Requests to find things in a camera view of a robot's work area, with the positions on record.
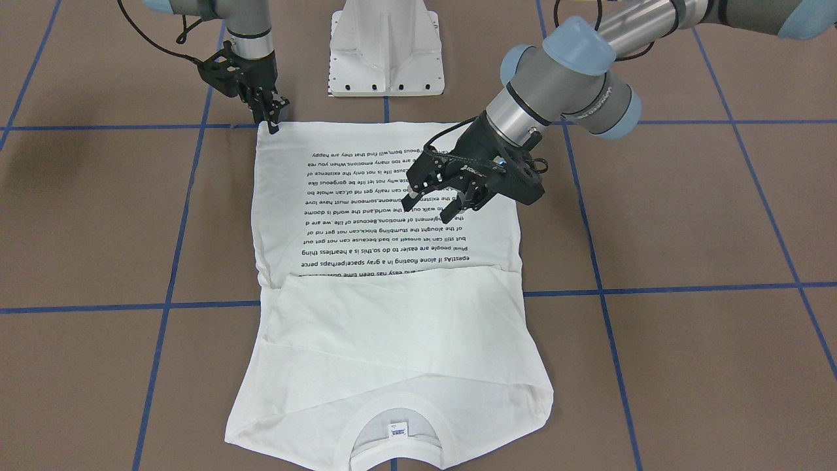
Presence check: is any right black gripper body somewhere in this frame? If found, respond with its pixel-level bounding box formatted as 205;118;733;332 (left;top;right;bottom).
235;54;285;124

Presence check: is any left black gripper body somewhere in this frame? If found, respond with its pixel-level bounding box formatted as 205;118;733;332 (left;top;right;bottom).
407;113;546;211

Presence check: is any white long-sleeve printed shirt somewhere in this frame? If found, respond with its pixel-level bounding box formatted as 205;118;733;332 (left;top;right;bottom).
225;122;554;470

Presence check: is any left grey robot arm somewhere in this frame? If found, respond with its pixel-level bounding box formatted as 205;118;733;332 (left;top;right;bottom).
401;1;836;223

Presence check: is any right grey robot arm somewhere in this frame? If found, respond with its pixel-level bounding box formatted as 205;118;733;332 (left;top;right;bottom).
144;1;290;134

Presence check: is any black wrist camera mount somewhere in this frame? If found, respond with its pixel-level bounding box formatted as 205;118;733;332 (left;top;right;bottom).
197;40;240;97

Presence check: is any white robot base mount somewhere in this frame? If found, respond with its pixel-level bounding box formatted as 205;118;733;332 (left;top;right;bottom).
328;1;445;97

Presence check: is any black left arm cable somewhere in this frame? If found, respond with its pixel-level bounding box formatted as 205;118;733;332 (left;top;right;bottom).
553;0;658;63

